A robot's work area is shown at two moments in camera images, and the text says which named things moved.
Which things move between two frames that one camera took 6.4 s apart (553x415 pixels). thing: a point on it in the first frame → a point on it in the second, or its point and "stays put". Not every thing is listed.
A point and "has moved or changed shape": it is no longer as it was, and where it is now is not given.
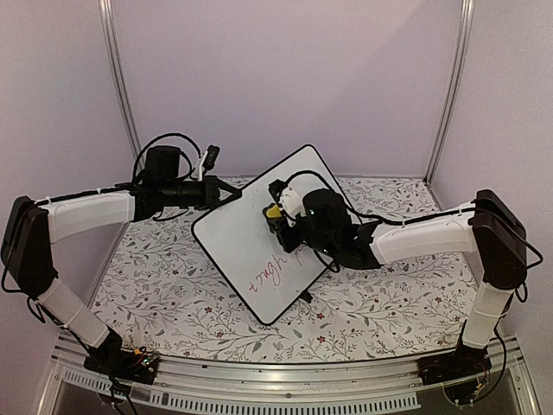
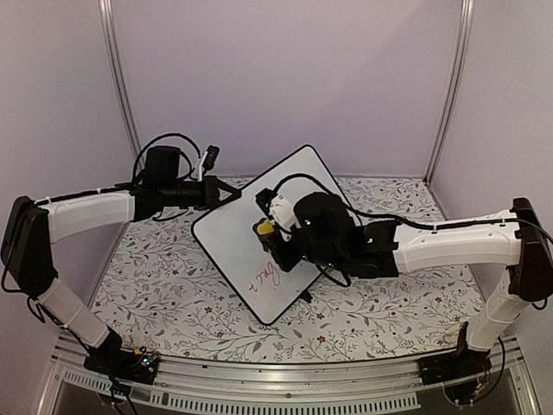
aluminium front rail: x=285 y=388 stays put
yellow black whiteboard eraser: x=272 y=211 has moved or changed shape
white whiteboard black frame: x=245 y=246 stays put
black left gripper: x=212 y=193 stays put
